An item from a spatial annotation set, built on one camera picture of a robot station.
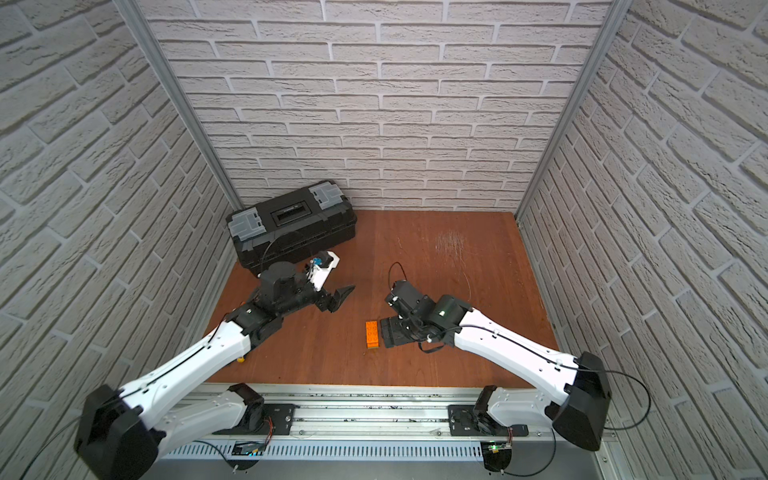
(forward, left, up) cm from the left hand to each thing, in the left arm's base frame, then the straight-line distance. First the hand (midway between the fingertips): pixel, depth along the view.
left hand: (346, 272), depth 77 cm
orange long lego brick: (-11, -7, -16) cm, 20 cm away
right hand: (-13, -14, -8) cm, 21 cm away
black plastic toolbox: (+20, +21, -5) cm, 30 cm away
